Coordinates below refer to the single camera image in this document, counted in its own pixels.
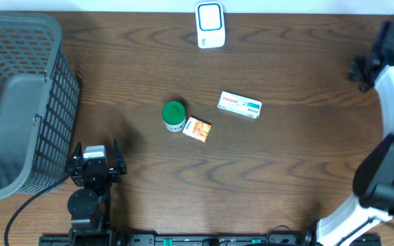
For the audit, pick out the white Panadol medicine box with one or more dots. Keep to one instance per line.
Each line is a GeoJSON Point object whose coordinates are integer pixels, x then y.
{"type": "Point", "coordinates": [239, 104]}

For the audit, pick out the white barcode scanner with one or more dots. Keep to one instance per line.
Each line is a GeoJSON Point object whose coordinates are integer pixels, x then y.
{"type": "Point", "coordinates": [210, 25]}

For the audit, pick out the grey plastic mesh basket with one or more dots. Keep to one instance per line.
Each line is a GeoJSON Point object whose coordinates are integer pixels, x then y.
{"type": "Point", "coordinates": [39, 100]}

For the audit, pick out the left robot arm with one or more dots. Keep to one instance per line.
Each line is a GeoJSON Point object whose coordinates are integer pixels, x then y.
{"type": "Point", "coordinates": [90, 205]}

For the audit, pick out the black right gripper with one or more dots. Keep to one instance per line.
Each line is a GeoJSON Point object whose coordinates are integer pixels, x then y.
{"type": "Point", "coordinates": [358, 69]}

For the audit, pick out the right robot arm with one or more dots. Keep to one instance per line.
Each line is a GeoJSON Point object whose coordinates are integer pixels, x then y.
{"type": "Point", "coordinates": [372, 199]}

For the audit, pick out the green lid white jar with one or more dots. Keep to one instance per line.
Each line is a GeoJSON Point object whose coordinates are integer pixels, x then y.
{"type": "Point", "coordinates": [174, 116]}

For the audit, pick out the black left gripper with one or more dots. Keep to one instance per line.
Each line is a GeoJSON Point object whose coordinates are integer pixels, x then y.
{"type": "Point", "coordinates": [113, 176]}

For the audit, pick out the orange Kleenex tissue pack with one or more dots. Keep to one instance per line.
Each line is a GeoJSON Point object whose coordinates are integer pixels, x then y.
{"type": "Point", "coordinates": [197, 129]}

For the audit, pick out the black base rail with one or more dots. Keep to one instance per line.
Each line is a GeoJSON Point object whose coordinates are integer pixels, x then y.
{"type": "Point", "coordinates": [170, 240]}

